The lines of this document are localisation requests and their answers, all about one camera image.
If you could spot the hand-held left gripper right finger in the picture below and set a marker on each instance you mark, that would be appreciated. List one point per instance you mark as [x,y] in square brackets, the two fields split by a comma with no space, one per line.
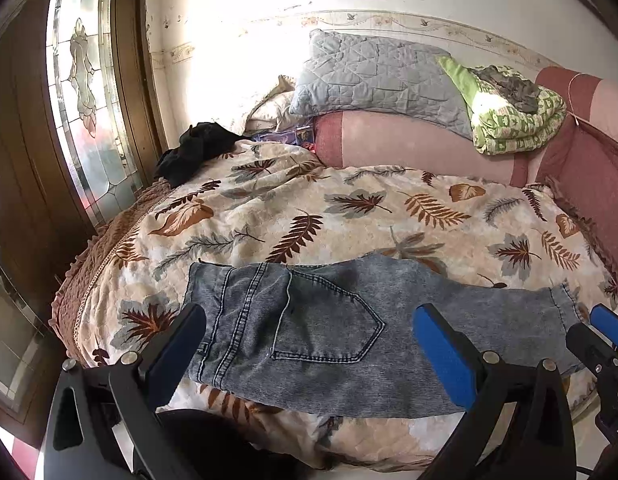
[443,355]

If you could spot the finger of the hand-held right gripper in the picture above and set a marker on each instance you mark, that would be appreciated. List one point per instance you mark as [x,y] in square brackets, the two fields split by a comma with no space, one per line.
[591,342]
[611,324]

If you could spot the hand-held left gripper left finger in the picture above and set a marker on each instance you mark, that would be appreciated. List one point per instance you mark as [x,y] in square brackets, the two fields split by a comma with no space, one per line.
[178,352]

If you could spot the grey denim pants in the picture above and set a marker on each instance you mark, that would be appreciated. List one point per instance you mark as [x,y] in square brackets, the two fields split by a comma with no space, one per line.
[314,325]

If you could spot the brown frilled bed sheet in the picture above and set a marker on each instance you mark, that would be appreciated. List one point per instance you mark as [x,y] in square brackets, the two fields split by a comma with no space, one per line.
[104,255]

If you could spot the wooden glazed cabinet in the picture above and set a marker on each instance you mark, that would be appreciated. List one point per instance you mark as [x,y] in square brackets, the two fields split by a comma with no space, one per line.
[14,340]

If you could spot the red sofa-style side cushion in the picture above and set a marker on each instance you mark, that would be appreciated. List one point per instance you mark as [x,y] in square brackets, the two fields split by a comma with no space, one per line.
[594,160]

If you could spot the leaf print bedspread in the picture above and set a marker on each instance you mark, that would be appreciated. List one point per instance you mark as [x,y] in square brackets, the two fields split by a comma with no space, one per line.
[299,210]

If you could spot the black crumpled garment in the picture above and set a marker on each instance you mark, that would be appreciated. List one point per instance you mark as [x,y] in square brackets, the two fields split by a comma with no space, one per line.
[199,152]

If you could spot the pink bolster cushion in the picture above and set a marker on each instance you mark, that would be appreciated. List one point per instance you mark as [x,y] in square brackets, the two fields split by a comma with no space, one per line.
[414,140]

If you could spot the green patterned folded quilt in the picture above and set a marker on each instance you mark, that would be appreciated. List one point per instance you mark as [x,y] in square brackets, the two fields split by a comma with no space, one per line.
[509,125]

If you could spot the colourful plastic package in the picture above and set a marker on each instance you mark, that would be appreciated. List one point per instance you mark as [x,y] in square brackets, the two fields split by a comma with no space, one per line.
[294,137]

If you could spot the grey crumpled garment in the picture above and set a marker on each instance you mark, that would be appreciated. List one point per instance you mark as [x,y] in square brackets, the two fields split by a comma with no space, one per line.
[514,87]

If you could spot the beige pillow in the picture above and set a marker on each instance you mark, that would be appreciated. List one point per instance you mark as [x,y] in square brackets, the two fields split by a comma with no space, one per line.
[271,107]

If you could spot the stained glass door panel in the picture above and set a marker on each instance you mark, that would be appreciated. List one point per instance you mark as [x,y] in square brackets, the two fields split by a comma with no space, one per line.
[89,85]

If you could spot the grey quilted pillow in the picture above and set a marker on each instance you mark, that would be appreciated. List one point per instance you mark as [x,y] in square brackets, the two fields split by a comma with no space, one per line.
[374,80]

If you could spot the brown wooden door frame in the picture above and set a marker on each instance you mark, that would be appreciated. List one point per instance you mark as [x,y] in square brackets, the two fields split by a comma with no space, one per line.
[134,60]

